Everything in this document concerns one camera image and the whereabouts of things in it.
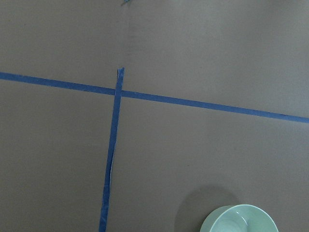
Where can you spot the light green bowl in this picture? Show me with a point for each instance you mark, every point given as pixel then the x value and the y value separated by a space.
pixel 238 218

